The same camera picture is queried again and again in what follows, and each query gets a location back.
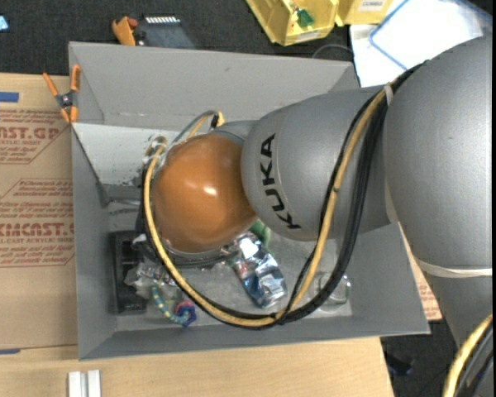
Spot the multicolour rope toy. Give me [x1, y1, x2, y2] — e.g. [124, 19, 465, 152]
[150, 283, 198, 328]

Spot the crumpled clear plastic packet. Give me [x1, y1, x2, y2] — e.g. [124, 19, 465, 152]
[122, 261, 178, 292]

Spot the brown cardboard board, red print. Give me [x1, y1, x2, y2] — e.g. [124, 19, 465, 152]
[0, 71, 444, 357]

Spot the grey metal bin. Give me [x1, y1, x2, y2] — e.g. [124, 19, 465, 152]
[68, 41, 432, 361]

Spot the black rectangular box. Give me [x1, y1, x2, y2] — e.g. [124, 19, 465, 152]
[108, 230, 148, 315]

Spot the clear glass cup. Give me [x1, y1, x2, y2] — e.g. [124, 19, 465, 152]
[316, 271, 353, 306]

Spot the green toy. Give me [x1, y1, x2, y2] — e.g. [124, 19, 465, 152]
[250, 219, 273, 248]

